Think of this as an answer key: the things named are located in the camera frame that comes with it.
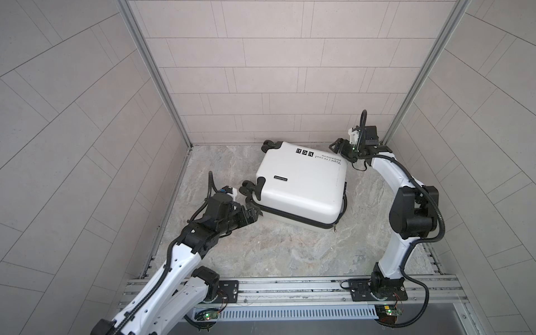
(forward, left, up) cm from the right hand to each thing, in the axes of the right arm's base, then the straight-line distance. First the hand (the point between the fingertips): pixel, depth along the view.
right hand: (333, 146), depth 92 cm
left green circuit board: (-56, +50, -14) cm, 77 cm away
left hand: (-28, +34, -2) cm, 44 cm away
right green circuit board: (-59, -7, -19) cm, 63 cm away
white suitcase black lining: (-21, +18, +2) cm, 28 cm away
